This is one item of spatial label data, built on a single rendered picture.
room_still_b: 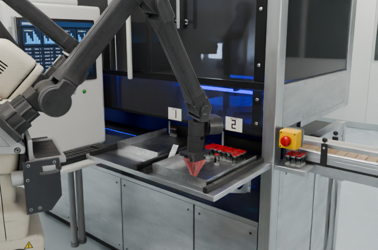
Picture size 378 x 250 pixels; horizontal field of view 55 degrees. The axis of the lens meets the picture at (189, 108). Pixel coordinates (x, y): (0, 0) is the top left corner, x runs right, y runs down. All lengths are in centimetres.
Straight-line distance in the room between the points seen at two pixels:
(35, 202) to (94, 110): 96
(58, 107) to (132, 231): 143
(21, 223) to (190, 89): 64
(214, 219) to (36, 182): 93
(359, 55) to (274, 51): 468
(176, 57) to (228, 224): 93
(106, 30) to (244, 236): 113
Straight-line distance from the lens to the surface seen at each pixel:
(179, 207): 192
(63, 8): 193
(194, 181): 129
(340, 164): 155
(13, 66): 110
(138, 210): 217
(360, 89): 612
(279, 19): 145
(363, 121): 619
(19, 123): 97
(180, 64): 112
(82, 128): 202
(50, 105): 96
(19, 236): 123
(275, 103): 147
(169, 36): 108
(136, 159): 157
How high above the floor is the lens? 139
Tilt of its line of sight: 11 degrees down
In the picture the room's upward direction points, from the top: straight up
